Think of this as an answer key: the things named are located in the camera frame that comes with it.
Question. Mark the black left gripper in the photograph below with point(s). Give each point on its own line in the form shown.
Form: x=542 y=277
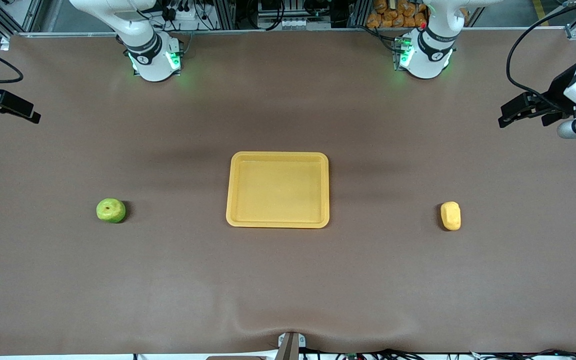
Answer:
x=559 y=93

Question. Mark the yellow potato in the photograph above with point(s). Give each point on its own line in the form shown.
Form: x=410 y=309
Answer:
x=451 y=216

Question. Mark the green apple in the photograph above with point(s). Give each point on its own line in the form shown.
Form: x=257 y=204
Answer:
x=111 y=210

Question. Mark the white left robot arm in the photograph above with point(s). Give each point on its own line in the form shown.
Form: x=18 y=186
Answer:
x=425 y=61

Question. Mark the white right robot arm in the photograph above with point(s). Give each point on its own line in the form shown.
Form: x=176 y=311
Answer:
x=153 y=65

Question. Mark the yellow plastic tray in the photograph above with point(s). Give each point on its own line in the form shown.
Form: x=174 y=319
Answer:
x=278 y=192

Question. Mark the bag of orange items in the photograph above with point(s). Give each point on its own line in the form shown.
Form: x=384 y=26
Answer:
x=393 y=14

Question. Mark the white power strip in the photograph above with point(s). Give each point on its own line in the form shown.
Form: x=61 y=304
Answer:
x=185 y=15

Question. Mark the brown table mat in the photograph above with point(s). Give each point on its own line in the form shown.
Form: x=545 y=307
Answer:
x=288 y=285

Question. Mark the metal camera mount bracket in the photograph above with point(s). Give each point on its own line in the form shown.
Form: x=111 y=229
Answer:
x=291 y=346

